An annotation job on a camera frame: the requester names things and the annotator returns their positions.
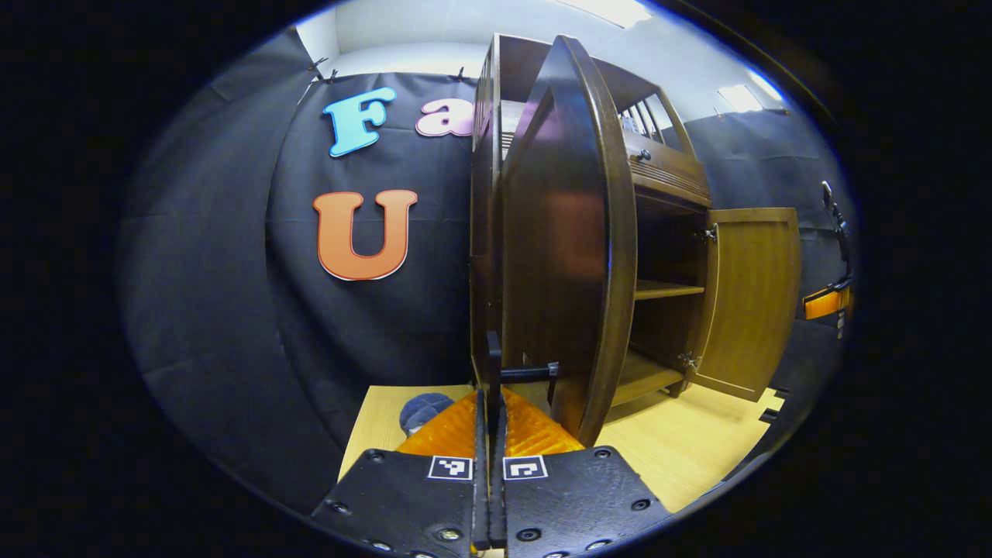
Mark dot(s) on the wooden drawer with dark knob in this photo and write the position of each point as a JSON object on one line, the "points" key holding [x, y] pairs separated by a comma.
{"points": [[666, 174]]}

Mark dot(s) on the ceiling light panel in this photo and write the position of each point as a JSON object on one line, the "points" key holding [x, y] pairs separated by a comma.
{"points": [[740, 98], [612, 11]]}

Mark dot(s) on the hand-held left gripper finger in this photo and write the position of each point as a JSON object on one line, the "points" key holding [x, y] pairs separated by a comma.
{"points": [[497, 504], [481, 504]]}

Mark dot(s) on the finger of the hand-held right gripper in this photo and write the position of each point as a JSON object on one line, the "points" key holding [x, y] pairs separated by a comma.
{"points": [[825, 302]]}

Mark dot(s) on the wooden double-door shoe cabinet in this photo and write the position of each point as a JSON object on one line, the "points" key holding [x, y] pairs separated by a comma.
{"points": [[484, 232]]}

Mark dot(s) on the wooden shoe cabinet door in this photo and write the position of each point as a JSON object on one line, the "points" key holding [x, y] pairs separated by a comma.
{"points": [[752, 302], [566, 232]]}

